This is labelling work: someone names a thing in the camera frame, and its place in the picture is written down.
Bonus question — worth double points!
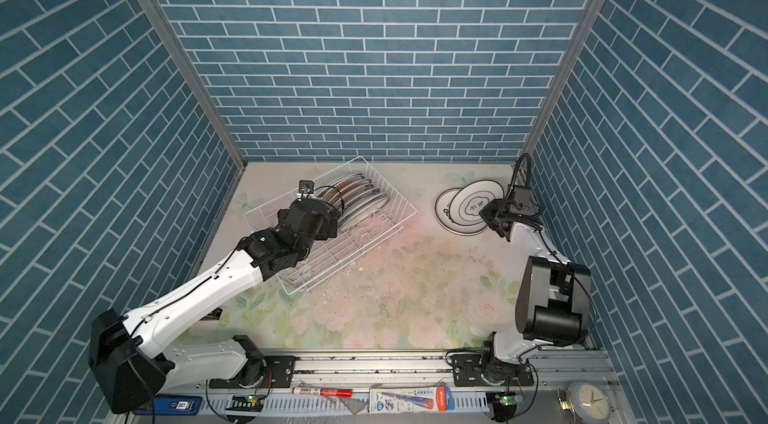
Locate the white plate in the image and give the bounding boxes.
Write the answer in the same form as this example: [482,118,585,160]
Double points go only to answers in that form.
[329,179,374,208]
[339,193,389,228]
[339,177,371,196]
[328,172,364,191]
[448,179,504,226]
[342,187,380,217]
[434,188,487,236]

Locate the white wire dish rack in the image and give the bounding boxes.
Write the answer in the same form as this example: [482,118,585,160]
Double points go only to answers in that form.
[244,156,416,295]

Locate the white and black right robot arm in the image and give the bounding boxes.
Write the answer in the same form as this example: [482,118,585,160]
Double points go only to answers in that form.
[480,198,591,366]

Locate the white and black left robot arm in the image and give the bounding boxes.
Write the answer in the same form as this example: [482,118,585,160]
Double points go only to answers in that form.
[88,197,341,414]

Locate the red marker pen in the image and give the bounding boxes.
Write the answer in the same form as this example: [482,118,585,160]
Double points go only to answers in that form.
[291,387,354,398]

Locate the small circuit board right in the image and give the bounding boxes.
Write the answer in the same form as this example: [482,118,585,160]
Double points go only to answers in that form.
[490,391,524,407]

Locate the small circuit board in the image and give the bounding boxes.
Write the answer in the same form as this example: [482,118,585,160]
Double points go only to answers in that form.
[490,391,524,407]
[229,395,264,413]

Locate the blue white red box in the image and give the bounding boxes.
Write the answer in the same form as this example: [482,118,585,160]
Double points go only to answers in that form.
[368,386,456,414]

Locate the small circuit board left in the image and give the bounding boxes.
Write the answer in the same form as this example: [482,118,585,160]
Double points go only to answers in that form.
[229,395,264,413]

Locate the white analog clock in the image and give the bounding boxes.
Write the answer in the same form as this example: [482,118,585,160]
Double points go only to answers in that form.
[557,381,612,424]

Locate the blue black handheld device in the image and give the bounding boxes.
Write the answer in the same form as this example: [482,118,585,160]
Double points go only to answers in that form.
[133,395,203,416]

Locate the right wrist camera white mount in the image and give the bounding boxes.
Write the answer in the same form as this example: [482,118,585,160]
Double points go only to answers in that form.
[507,153,533,198]

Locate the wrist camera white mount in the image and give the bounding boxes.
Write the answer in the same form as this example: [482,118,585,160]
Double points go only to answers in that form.
[298,179,315,198]
[507,153,533,198]

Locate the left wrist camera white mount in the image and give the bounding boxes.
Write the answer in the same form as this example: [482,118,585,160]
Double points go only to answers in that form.
[298,179,315,198]

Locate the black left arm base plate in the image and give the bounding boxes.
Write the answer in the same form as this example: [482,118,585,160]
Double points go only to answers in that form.
[208,355,297,389]

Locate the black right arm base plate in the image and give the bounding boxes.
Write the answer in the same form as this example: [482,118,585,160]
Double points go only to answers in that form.
[445,352,535,387]

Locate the aluminium rail frame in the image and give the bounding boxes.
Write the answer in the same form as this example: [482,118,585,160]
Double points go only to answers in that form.
[154,348,634,423]

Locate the white slotted cable duct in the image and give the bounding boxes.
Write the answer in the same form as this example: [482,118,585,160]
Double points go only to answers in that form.
[224,390,490,416]

